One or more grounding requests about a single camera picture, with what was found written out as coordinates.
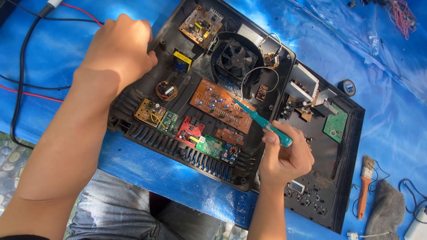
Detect person's left hand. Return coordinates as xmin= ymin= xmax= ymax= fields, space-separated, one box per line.
xmin=74 ymin=13 xmax=159 ymax=95

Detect person's right hand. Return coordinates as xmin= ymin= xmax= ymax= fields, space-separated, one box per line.
xmin=259 ymin=121 xmax=315 ymax=191

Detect black plastic appliance casing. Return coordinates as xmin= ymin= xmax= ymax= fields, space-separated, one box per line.
xmin=106 ymin=0 xmax=297 ymax=193

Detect teal handled screwdriver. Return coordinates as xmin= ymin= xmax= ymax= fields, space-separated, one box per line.
xmin=227 ymin=93 xmax=294 ymax=148

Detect small grey display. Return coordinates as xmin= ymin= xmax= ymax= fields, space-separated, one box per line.
xmin=288 ymin=180 xmax=306 ymax=195

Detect black appliance cover panel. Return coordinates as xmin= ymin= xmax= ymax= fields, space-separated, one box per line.
xmin=252 ymin=60 xmax=366 ymax=234

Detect blue board copper coil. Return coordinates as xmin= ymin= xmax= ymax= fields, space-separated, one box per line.
xmin=220 ymin=143 xmax=241 ymax=165

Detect brown board with capacitors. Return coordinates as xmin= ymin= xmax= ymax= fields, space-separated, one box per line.
xmin=280 ymin=95 xmax=317 ymax=122

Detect small orange circuit board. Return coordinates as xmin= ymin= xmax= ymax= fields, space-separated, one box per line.
xmin=214 ymin=128 xmax=245 ymax=146

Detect round brown circuit board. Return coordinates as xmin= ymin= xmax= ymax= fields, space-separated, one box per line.
xmin=155 ymin=80 xmax=178 ymax=102

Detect large green circuit board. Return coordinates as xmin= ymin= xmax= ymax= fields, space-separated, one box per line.
xmin=322 ymin=103 xmax=349 ymax=144

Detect yellow brown circuit board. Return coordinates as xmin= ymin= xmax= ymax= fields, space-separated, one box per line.
xmin=134 ymin=98 xmax=166 ymax=128

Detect yellow blue transformer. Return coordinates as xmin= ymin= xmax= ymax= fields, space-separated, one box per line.
xmin=172 ymin=49 xmax=193 ymax=73

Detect grey metal heat sink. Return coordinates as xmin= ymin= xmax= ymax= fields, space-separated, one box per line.
xmin=314 ymin=88 xmax=339 ymax=117

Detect small dark red board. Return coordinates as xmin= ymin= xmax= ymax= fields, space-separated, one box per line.
xmin=255 ymin=85 xmax=269 ymax=102

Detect green circuit board white chip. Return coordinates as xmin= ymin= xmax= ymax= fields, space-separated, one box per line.
xmin=195 ymin=134 xmax=225 ymax=160

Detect white aluminium heat sink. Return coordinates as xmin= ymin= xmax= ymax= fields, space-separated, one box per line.
xmin=285 ymin=63 xmax=320 ymax=102

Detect small green circuit board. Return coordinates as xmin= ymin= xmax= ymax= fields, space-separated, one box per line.
xmin=156 ymin=110 xmax=179 ymax=135

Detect large orange circuit board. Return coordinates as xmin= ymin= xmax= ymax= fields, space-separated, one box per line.
xmin=189 ymin=78 xmax=257 ymax=135

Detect brown power circuit board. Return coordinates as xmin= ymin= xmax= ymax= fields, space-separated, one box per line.
xmin=178 ymin=5 xmax=224 ymax=49

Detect black electrical tape roll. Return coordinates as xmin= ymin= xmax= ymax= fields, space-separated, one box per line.
xmin=337 ymin=79 xmax=356 ymax=97

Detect red circuit board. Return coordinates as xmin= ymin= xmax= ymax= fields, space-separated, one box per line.
xmin=175 ymin=116 xmax=205 ymax=148

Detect small round coil board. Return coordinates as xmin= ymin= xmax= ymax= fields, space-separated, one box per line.
xmin=263 ymin=52 xmax=280 ymax=70

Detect blue tarpaulin cover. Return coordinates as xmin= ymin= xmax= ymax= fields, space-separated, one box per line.
xmin=0 ymin=0 xmax=427 ymax=240

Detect grey cloth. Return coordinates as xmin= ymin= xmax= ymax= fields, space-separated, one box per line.
xmin=364 ymin=179 xmax=406 ymax=240

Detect black cooling fan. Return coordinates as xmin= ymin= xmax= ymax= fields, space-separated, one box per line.
xmin=216 ymin=39 xmax=259 ymax=79

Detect white plastic block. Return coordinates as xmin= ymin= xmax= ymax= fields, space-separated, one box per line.
xmin=236 ymin=23 xmax=265 ymax=48

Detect clear plastic sheet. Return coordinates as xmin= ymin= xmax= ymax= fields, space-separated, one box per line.
xmin=287 ymin=0 xmax=427 ymax=104

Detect white power adapter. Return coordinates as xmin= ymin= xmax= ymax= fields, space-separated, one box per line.
xmin=404 ymin=207 xmax=427 ymax=240

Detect person's blue jeans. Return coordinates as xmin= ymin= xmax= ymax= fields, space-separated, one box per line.
xmin=65 ymin=168 xmax=249 ymax=240

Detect thin black wire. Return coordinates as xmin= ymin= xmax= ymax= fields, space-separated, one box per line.
xmin=5 ymin=0 xmax=105 ymax=25
xmin=0 ymin=74 xmax=71 ymax=91

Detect grey cable plug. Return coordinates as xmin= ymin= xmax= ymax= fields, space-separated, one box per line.
xmin=38 ymin=0 xmax=64 ymax=18

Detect orange handled paint brush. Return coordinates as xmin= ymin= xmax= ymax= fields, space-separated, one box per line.
xmin=357 ymin=155 xmax=376 ymax=221

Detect thick black cable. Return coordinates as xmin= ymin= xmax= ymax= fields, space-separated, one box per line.
xmin=9 ymin=9 xmax=49 ymax=150

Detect thin black cable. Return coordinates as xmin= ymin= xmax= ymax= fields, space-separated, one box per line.
xmin=352 ymin=159 xmax=391 ymax=218

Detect white wire loop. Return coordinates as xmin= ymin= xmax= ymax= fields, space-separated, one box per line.
xmin=240 ymin=66 xmax=280 ymax=101

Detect white cable connector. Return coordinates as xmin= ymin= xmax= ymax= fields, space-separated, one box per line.
xmin=346 ymin=231 xmax=391 ymax=240

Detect black adapter cable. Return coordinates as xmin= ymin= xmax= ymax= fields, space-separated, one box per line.
xmin=399 ymin=179 xmax=427 ymax=220

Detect red wire bundle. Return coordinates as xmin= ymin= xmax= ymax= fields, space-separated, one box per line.
xmin=384 ymin=0 xmax=418 ymax=40

